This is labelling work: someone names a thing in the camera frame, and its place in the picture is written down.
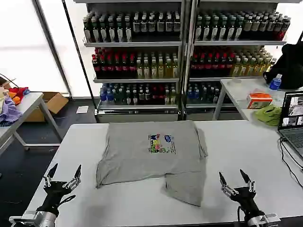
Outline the open cardboard box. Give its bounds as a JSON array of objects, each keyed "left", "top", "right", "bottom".
[{"left": 24, "top": 92, "right": 70, "bottom": 122}]

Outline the orange tissue box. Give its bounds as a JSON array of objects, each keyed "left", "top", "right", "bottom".
[{"left": 246, "top": 89, "right": 274, "bottom": 109}]

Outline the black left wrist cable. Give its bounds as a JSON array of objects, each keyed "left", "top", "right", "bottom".
[{"left": 58, "top": 194, "right": 77, "bottom": 207}]

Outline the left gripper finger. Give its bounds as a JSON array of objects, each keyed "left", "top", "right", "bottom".
[
  {"left": 63, "top": 164, "right": 82, "bottom": 189},
  {"left": 43, "top": 163, "right": 59, "bottom": 188}
]

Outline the metal shelf with bottles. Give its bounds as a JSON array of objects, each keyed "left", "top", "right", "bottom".
[
  {"left": 185, "top": 0, "right": 292, "bottom": 121},
  {"left": 73, "top": 0, "right": 188, "bottom": 122}
]

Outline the clear tape roll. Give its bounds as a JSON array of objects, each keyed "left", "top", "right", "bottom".
[{"left": 227, "top": 78, "right": 243, "bottom": 87}]

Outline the purple cloth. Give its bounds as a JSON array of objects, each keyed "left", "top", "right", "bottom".
[{"left": 0, "top": 95, "right": 23, "bottom": 124}]

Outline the grey slanted window frame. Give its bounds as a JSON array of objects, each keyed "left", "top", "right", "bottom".
[{"left": 31, "top": 0, "right": 72, "bottom": 97}]

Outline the green cloth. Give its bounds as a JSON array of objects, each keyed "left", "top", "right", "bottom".
[{"left": 254, "top": 104, "right": 283, "bottom": 127}]

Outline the grey printed t-shirt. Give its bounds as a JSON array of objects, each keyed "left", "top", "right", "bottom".
[{"left": 95, "top": 120, "right": 209, "bottom": 207}]

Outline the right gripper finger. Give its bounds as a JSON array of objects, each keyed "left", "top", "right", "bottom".
[
  {"left": 218, "top": 171, "right": 239, "bottom": 196},
  {"left": 239, "top": 168, "right": 257, "bottom": 193}
]

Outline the grey open laptop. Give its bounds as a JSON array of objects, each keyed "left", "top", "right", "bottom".
[{"left": 277, "top": 90, "right": 303, "bottom": 159}]

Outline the red cloth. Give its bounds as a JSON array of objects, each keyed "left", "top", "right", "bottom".
[{"left": 9, "top": 87, "right": 30, "bottom": 101}]

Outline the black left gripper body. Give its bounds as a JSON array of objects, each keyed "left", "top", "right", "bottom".
[{"left": 36, "top": 180, "right": 73, "bottom": 217}]

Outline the black slanted pole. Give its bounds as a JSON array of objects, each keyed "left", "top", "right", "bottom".
[{"left": 62, "top": 0, "right": 98, "bottom": 123}]

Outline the white grey-legged side table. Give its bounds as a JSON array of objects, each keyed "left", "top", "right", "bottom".
[{"left": 0, "top": 92, "right": 63, "bottom": 156}]

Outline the black laptop cable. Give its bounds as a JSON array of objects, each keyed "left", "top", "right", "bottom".
[{"left": 279, "top": 136, "right": 303, "bottom": 189}]

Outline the orange cloth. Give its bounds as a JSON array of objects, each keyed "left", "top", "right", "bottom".
[{"left": 9, "top": 91, "right": 21, "bottom": 105}]

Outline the blue water bottle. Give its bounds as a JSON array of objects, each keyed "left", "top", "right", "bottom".
[{"left": 269, "top": 73, "right": 283, "bottom": 91}]

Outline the black bag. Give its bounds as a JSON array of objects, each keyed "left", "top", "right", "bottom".
[{"left": 263, "top": 43, "right": 303, "bottom": 89}]

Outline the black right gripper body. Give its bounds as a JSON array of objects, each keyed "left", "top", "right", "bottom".
[{"left": 231, "top": 186, "right": 265, "bottom": 221}]

